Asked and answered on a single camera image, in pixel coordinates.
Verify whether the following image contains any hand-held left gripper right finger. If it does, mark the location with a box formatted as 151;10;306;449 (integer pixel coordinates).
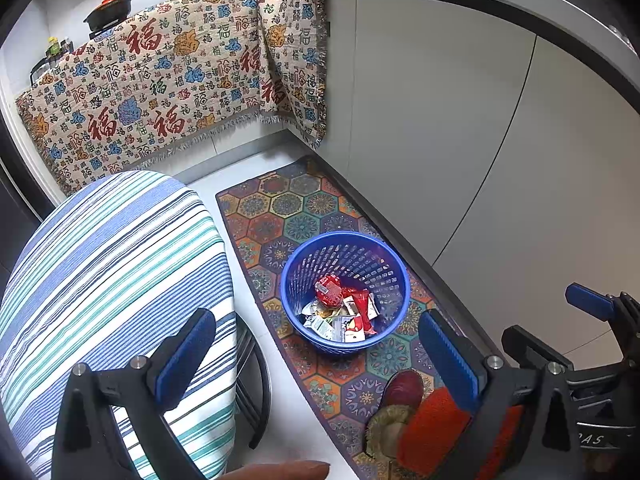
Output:
419;308;583;480

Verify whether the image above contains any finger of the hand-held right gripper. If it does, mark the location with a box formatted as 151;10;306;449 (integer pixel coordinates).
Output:
501;325;576;372
565;282;627;322

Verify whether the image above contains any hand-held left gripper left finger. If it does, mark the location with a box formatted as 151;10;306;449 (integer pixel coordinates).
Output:
52;307;217;480

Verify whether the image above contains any red white snack wrapper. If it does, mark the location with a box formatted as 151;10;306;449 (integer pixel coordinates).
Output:
343;291;379;337

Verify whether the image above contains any green white milk carton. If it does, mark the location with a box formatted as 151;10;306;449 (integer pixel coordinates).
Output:
302;305;352;343

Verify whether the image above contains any red plastic bag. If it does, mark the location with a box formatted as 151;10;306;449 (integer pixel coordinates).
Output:
314;273;344;307

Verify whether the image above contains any blue plastic basket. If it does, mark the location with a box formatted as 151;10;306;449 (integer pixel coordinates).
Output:
280;230;412;356

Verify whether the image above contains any person's left hand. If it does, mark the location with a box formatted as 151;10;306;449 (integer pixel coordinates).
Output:
223;460;331;480

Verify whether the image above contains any orange fleece trouser leg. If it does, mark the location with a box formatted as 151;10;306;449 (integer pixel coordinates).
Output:
397;387;525;480

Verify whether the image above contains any red furry slipper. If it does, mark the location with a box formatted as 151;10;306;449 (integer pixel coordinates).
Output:
366;369;427;462

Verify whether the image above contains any striped tablecloth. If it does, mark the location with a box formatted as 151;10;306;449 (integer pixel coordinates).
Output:
0;170;239;480

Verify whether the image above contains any white base cabinet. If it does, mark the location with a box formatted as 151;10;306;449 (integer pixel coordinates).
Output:
320;0;640;361

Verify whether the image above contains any hexagon patterned floor mat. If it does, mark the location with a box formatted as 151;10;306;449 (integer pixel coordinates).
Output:
215;155;503;480

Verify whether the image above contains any printed blanket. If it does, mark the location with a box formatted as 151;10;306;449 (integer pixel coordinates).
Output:
14;0;329;199

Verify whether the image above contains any grey kitchen countertop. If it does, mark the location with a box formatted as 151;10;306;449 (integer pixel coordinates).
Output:
315;0;640;106

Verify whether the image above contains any seasoning bottles rack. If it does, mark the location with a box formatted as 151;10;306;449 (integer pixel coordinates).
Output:
30;36;77;83

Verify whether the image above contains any black clay pot red lid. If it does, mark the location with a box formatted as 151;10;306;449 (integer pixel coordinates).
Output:
83;0;136;32

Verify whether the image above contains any black table frame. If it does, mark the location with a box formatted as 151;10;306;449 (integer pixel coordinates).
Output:
234;319;274;450

